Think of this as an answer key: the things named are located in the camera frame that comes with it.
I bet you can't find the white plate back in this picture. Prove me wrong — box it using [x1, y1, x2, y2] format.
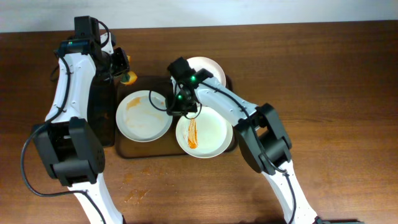
[172, 56, 227, 94]

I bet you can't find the orange green sponge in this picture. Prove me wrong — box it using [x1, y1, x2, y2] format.
[120, 55, 137, 85]

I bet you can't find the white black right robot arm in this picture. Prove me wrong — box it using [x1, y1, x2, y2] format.
[168, 67, 321, 224]

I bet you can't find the black rectangular sponge tray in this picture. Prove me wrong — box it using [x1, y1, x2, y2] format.
[87, 78, 116, 147]

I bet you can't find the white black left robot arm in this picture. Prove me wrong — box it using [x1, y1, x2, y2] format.
[29, 35, 129, 223]

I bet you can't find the dark brown serving tray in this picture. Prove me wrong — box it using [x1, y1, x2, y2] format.
[114, 74, 239, 159]

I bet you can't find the white plate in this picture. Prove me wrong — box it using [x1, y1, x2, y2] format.
[116, 90, 173, 142]
[172, 56, 227, 94]
[175, 106, 233, 159]

